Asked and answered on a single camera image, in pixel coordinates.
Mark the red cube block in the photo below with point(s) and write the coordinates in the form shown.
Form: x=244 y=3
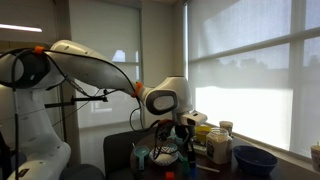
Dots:
x=170 y=176

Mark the blue patterned paper plate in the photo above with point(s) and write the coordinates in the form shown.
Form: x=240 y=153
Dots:
x=163 y=156

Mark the dark blue bowl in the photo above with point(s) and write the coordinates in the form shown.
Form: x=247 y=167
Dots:
x=254 y=160

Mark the yellow bowl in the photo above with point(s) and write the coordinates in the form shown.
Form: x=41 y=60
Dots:
x=201 y=133

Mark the glass rice jar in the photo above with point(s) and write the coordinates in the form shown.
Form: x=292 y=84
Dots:
x=218 y=146

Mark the blue cylindrical block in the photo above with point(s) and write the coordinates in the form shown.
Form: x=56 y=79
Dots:
x=192 y=169

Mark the white plastic spoon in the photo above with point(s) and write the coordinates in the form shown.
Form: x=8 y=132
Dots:
x=207 y=168

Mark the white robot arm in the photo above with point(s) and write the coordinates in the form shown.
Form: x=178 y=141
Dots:
x=31 y=71

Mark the large teal measuring cup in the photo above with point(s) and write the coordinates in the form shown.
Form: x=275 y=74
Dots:
x=141 y=152

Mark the dark armchair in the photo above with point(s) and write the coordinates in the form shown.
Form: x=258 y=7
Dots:
x=117 y=150

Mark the green cylindrical block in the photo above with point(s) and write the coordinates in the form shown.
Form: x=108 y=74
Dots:
x=185 y=167

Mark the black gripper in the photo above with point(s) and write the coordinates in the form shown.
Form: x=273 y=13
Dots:
x=169 y=129

